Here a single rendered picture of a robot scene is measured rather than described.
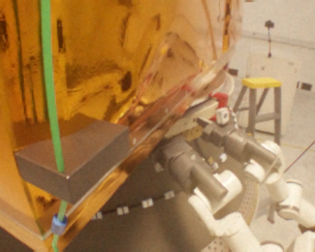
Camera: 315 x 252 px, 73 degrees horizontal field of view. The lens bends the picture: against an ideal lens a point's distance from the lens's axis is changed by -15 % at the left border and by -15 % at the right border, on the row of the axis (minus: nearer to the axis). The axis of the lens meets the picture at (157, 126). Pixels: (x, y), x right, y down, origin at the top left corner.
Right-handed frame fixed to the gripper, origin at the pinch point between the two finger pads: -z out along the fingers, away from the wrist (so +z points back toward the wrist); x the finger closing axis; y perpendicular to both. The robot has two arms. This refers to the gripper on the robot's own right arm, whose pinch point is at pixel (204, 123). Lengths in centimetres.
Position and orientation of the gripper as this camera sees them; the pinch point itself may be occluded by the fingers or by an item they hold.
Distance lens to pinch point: 81.8
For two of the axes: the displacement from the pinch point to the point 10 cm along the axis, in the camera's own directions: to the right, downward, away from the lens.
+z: 6.9, 4.9, -5.3
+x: -7.0, 2.9, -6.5
